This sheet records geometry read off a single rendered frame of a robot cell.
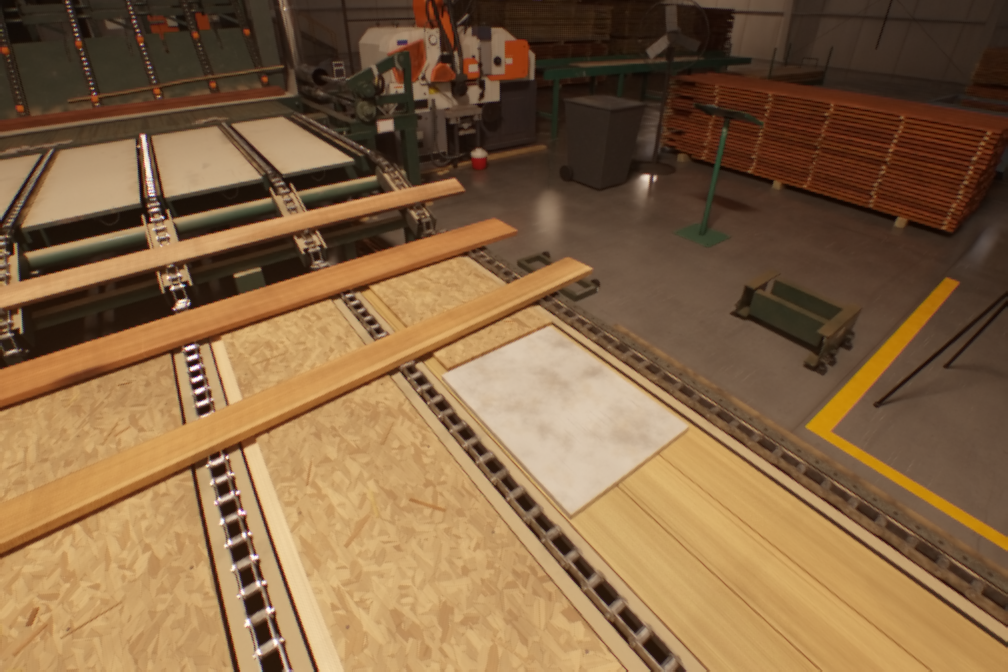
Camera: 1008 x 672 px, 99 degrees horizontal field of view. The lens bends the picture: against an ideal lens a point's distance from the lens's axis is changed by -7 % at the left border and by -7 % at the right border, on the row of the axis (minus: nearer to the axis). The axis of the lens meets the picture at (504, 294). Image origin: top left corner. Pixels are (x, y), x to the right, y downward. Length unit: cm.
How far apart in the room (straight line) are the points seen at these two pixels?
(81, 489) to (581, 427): 128
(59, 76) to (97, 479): 587
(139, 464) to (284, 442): 35
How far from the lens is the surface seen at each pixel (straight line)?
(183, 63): 702
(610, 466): 131
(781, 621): 125
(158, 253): 255
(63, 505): 155
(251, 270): 260
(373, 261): 217
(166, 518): 144
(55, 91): 695
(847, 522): 146
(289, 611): 120
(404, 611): 112
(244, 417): 152
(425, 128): 621
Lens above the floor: 185
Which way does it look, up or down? 32 degrees down
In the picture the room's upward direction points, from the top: straight up
